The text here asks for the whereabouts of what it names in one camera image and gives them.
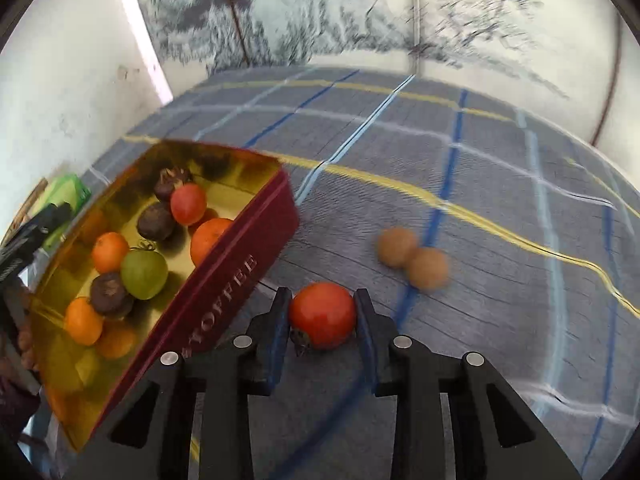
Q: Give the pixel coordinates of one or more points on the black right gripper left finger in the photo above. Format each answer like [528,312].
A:
[148,434]

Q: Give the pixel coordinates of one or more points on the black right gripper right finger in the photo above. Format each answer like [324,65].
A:
[459,404]

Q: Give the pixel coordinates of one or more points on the red tomato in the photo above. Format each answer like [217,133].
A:
[188,204]
[322,317]

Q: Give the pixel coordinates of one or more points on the orange mandarin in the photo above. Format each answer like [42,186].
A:
[206,237]
[108,252]
[82,323]

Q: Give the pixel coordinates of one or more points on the dark brown passion fruit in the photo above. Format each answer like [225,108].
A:
[109,297]

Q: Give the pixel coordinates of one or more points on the green tomato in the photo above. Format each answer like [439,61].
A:
[144,271]

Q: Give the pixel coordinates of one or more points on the dark mangosteen with calyx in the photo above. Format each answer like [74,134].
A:
[169,180]

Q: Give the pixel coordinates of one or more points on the person left hand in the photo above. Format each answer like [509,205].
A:
[18,362]

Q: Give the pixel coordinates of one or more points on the green tissue pack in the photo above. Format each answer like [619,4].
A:
[67,188]

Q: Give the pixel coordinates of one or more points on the red gold toffee tin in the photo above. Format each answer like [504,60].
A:
[197,304]

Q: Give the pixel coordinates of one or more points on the grey plaid tablecloth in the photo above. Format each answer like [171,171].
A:
[541,234]

